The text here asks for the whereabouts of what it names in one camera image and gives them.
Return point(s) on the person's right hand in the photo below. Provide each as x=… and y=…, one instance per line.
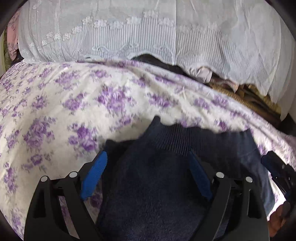
x=277, y=220

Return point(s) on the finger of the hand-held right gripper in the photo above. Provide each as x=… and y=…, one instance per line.
x=269, y=161

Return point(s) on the pale pink cloth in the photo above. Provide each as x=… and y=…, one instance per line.
x=204, y=74

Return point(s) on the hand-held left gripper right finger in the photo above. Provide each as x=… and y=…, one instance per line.
x=200, y=178

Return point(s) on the purple floral bedsheet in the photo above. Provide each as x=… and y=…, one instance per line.
x=57, y=99

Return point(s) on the pink floral blanket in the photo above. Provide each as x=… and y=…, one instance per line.
x=12, y=34

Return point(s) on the white lace cover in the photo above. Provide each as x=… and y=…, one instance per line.
x=161, y=23

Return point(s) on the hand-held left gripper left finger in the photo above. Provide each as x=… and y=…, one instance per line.
x=94, y=176

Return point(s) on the navy knit cardigan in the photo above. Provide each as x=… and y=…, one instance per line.
x=152, y=185

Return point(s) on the dark cloth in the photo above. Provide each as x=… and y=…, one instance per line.
x=150, y=59

